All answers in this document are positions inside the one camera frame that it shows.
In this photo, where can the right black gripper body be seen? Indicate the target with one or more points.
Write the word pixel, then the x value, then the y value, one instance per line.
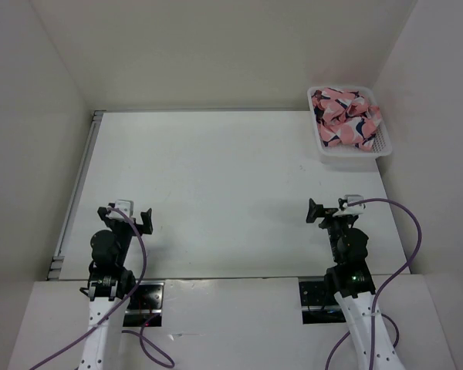
pixel 335 225

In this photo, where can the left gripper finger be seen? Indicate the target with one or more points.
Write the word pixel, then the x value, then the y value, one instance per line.
pixel 147 226
pixel 103 212

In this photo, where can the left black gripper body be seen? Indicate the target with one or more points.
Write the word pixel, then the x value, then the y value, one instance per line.
pixel 125 231

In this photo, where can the pink shark print shorts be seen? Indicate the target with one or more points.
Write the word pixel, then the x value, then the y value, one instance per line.
pixel 345 117

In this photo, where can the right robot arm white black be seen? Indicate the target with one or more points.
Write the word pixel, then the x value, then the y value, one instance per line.
pixel 350 283

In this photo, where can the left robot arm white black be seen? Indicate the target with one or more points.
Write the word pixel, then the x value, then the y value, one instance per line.
pixel 110 284

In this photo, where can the white plastic basket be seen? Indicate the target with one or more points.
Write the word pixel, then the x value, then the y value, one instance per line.
pixel 350 155

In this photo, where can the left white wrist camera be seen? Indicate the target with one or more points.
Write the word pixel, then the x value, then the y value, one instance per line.
pixel 124 206

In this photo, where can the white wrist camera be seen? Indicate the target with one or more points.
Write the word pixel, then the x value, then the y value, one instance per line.
pixel 124 206
pixel 351 205

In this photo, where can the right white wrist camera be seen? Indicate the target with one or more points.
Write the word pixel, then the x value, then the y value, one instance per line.
pixel 351 205

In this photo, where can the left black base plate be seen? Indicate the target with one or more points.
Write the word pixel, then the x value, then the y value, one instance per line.
pixel 148 298

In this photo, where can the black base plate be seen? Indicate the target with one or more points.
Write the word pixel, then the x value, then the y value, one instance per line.
pixel 148 298
pixel 314 295

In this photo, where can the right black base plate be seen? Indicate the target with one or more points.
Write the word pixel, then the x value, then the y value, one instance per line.
pixel 314 295

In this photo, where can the aluminium table edge rail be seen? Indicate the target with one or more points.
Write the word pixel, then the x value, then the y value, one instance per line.
pixel 58 257

